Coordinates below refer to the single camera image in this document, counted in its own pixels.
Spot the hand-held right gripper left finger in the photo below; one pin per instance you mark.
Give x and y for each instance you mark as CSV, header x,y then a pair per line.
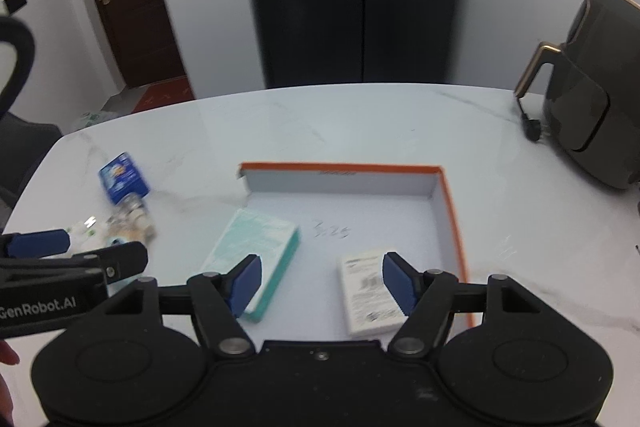
x,y
246,283

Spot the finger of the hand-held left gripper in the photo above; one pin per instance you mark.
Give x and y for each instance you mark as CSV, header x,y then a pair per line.
x,y
125,259
37,243

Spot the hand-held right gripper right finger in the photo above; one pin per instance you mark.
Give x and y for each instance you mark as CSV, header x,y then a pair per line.
x,y
400,283

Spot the light blue toothpick holder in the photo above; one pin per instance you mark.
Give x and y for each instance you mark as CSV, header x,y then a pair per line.
x,y
135,224

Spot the white cardboard tray orange rim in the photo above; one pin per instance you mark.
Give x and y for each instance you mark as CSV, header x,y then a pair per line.
x,y
350,192

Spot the person's left hand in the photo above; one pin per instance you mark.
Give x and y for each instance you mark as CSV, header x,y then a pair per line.
x,y
7,353

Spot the small white labelled box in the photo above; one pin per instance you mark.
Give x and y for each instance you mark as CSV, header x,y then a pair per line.
x,y
362,279

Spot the teal cardboard box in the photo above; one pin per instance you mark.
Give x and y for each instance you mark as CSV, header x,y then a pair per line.
x,y
255,239

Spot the white plug-in device green mark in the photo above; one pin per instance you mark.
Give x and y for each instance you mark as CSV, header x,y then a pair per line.
x,y
87,231

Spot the blue mosquito repellent box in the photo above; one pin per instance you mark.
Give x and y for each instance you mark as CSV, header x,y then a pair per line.
x,y
122,177

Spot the black office chair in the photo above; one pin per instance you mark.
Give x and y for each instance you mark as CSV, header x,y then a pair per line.
x,y
25,147

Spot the green white plastic bag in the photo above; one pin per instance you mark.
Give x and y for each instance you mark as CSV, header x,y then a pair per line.
x,y
92,121

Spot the red doormat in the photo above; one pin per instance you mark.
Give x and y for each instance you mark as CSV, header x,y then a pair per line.
x,y
160,94

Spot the dark air fryer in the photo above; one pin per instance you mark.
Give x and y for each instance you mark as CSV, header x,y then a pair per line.
x,y
600,97

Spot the black wall panel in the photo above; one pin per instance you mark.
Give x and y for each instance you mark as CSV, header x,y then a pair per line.
x,y
15,2

